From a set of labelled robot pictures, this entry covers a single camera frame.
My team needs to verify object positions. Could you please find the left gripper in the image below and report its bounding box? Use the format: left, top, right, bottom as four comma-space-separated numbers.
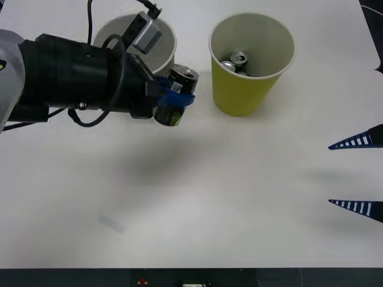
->
107, 52, 196, 120

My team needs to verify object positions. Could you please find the grey waste bin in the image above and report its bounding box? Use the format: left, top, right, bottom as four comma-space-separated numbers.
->
93, 13, 178, 76

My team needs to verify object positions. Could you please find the yellow-green waste bin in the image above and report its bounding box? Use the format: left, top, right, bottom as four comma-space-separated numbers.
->
208, 12, 297, 118

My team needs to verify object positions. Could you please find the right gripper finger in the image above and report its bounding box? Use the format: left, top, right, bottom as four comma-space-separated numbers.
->
327, 123, 383, 151
328, 199, 383, 224

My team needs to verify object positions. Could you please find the dark robot base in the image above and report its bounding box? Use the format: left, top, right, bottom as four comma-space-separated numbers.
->
0, 267, 383, 287

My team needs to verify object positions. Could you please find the black drink can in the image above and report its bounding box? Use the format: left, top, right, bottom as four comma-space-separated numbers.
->
153, 64, 200, 127

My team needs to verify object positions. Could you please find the silver and green drink can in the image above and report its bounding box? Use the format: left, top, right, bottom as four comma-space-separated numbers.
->
229, 51, 250, 66

